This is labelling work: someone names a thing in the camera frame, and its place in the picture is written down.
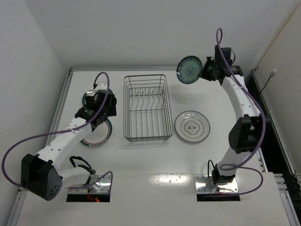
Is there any white plate with characters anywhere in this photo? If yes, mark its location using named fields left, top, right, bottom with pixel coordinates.
left=174, top=111, right=211, bottom=143

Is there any near green red rimmed plate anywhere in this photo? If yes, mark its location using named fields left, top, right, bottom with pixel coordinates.
left=80, top=119, right=112, bottom=148

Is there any grey wire dish rack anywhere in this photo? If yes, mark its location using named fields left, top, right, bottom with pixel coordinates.
left=123, top=74, right=174, bottom=143

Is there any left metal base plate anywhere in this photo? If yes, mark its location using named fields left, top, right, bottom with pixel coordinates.
left=68, top=173, right=112, bottom=195

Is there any black cable bundle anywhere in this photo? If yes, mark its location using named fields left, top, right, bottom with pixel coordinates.
left=69, top=155, right=96, bottom=184

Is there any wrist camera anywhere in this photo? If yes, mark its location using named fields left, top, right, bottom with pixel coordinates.
left=214, top=45, right=236, bottom=66
left=86, top=82, right=108, bottom=96

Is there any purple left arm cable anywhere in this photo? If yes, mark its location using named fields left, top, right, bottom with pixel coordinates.
left=1, top=72, right=113, bottom=190

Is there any green red rimmed plate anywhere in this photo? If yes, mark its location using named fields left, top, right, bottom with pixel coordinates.
left=82, top=93, right=87, bottom=106
left=80, top=119, right=112, bottom=148

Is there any metal base plate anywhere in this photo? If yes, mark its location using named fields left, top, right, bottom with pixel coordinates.
left=194, top=174, right=238, bottom=195
left=68, top=173, right=112, bottom=195

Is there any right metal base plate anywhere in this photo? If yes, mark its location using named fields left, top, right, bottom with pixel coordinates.
left=194, top=174, right=238, bottom=195

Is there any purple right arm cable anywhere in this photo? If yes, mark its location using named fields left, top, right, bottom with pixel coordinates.
left=206, top=28, right=266, bottom=196

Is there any far green red rimmed plate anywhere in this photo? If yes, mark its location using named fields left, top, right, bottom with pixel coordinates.
left=82, top=93, right=87, bottom=106

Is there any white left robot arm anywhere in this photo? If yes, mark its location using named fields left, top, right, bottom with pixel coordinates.
left=21, top=83, right=117, bottom=201

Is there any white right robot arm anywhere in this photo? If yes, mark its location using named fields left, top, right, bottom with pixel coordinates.
left=199, top=56, right=272, bottom=185

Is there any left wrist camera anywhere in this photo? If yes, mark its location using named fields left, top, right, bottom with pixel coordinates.
left=86, top=82, right=108, bottom=96

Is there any black wall cable with plug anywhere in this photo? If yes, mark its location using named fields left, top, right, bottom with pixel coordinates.
left=260, top=69, right=277, bottom=94

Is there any blue patterned green plate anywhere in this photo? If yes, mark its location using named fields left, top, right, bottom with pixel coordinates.
left=176, top=56, right=203, bottom=84

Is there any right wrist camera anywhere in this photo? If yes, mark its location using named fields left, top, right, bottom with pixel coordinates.
left=214, top=45, right=236, bottom=66

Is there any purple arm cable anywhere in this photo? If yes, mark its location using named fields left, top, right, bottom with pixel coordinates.
left=206, top=28, right=266, bottom=196
left=1, top=72, right=113, bottom=190

